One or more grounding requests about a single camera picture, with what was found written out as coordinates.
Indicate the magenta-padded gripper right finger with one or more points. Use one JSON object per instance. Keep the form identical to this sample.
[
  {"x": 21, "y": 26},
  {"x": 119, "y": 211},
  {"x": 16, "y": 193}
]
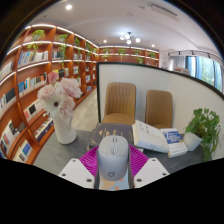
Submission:
[{"x": 151, "y": 171}]

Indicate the light grey computer mouse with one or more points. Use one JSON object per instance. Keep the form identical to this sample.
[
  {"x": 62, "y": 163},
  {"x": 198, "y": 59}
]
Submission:
[{"x": 113, "y": 156}]

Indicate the green plant in white pot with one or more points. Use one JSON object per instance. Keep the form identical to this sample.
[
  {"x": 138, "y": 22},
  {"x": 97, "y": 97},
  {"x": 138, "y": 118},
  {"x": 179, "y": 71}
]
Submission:
[{"x": 203, "y": 125}]

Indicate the thick white book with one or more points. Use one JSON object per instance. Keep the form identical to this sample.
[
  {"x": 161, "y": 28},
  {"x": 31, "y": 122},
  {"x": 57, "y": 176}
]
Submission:
[{"x": 148, "y": 136}]

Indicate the orange wooden shelf unit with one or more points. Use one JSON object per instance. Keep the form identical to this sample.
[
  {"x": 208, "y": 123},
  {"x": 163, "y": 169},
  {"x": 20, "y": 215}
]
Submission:
[{"x": 30, "y": 96}]

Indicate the white book with blue cover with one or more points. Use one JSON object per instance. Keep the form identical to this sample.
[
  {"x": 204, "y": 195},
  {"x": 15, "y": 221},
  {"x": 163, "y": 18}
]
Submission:
[{"x": 175, "y": 141}]

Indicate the ceiling air vent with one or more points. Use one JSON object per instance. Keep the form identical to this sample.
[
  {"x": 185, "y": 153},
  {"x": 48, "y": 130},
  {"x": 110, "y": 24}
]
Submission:
[{"x": 163, "y": 9}]

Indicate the ceiling lamp with round bulbs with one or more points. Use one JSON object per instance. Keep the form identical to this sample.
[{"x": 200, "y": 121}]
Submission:
[{"x": 128, "y": 37}]

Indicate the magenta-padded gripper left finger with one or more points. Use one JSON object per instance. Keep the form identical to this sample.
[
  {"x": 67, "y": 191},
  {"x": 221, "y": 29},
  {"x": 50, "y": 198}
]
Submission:
[{"x": 75, "y": 171}]

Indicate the white vase with pink flowers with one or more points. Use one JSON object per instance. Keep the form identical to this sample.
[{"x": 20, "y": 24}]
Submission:
[{"x": 65, "y": 131}]

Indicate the tan padded chair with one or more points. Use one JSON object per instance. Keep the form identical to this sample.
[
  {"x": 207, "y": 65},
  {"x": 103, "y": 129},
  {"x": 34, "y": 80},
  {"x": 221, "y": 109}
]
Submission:
[
  {"x": 120, "y": 100},
  {"x": 159, "y": 108}
]

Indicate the window with grey curtains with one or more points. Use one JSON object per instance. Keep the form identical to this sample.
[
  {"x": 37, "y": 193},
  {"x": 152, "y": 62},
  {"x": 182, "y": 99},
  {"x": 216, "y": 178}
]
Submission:
[{"x": 203, "y": 70}]

